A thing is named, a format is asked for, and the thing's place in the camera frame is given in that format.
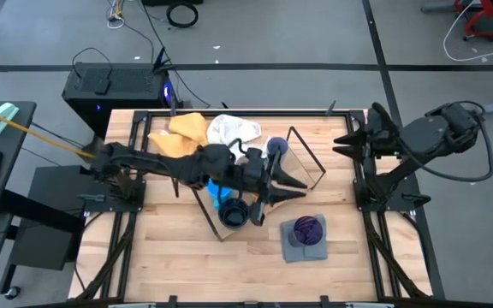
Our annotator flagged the mint green stapler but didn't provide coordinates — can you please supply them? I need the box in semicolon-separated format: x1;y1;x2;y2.
0;102;20;136

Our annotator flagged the red chair base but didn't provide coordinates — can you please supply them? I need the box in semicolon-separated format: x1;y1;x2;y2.
454;0;493;42

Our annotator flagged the bright blue mug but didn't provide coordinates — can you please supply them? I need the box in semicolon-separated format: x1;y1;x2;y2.
206;179;235;210

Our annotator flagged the dark navy mug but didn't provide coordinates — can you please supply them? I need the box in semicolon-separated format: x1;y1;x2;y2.
217;197;251;230

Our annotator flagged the black side desk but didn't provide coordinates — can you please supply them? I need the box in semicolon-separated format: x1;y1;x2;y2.
0;100;38;219

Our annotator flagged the purple faceted tumbler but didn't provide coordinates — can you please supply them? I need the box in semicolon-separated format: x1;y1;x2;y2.
288;215;324;248

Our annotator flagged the small black adapter box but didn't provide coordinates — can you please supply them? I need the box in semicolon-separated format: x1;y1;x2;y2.
94;78;111;96

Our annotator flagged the yellow cloth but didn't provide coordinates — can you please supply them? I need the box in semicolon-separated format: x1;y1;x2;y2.
147;112;210;160

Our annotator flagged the white floor cable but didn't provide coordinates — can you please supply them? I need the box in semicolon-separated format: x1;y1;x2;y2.
442;0;493;63

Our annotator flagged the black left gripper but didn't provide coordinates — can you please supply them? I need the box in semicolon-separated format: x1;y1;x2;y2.
233;147;309;227

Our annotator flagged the black computer tower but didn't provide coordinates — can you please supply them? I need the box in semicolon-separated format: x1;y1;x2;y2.
62;62;181;138

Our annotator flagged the grey folded cloth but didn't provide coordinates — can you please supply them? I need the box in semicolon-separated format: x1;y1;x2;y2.
279;213;329;264

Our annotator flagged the yellow strap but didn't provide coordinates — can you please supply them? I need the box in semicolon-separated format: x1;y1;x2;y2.
0;102;98;162

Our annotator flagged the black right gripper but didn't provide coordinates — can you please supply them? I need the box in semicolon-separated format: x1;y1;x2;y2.
333;101;401;183

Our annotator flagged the black rolling cart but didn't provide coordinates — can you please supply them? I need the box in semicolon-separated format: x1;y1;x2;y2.
0;164;86;300

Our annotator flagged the white checked cloth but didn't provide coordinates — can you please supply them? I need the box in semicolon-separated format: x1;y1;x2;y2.
206;114;269;166

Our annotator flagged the lavender plastic cup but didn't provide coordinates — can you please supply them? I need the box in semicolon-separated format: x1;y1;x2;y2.
265;136;290;159

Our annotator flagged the black cable bundle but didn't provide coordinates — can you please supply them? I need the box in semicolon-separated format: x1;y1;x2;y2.
364;211;430;299
74;211;139;300

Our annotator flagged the white and yellow cable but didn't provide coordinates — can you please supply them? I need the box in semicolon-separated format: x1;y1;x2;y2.
106;0;126;30

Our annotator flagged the black aluminium table frame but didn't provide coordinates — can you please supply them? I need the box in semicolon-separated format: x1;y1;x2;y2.
68;109;434;303

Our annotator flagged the black coiled cable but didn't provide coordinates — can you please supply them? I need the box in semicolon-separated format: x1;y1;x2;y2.
165;2;199;29

